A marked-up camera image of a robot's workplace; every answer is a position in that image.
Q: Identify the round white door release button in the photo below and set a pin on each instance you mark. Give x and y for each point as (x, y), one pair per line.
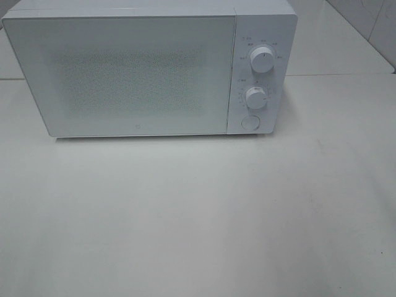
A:
(250, 123)

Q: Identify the white microwave knob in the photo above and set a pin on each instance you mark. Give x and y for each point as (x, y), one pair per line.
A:
(262, 59)
(256, 98)

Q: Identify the white microwave door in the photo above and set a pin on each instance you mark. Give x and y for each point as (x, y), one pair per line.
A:
(100, 77)

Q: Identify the white microwave oven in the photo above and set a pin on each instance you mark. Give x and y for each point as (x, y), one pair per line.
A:
(256, 23)

